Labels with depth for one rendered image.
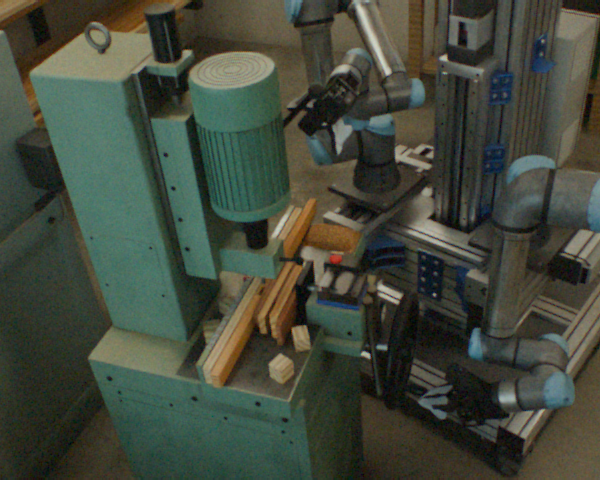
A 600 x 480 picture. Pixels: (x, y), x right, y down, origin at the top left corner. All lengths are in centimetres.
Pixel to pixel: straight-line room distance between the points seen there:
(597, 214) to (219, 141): 76
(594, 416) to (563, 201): 135
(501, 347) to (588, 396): 113
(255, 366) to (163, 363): 29
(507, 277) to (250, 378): 60
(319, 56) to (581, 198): 90
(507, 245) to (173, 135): 74
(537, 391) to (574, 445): 102
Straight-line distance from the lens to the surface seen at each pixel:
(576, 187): 155
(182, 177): 155
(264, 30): 537
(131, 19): 438
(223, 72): 144
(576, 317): 276
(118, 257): 175
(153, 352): 186
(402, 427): 264
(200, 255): 167
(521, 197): 155
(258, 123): 142
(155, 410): 193
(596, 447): 269
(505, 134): 215
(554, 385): 165
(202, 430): 191
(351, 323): 166
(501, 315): 168
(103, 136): 154
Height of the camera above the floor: 210
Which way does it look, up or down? 39 degrees down
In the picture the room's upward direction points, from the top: 6 degrees counter-clockwise
